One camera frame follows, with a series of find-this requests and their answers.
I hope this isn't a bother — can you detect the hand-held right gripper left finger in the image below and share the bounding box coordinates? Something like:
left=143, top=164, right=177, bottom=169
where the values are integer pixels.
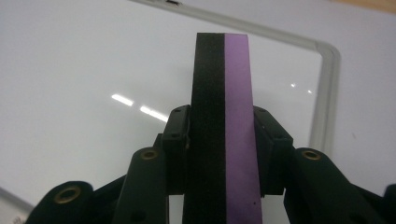
left=111, top=105, right=191, bottom=224

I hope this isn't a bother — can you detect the silver framed whiteboard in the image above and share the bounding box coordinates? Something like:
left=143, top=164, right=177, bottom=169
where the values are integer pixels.
left=0, top=0, right=342, bottom=224

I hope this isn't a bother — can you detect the purple and black eraser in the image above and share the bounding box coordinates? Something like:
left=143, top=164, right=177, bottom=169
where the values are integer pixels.
left=181, top=32, right=264, bottom=224

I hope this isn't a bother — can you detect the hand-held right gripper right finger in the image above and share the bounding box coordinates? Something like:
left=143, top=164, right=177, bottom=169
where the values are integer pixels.
left=252, top=105, right=388, bottom=224

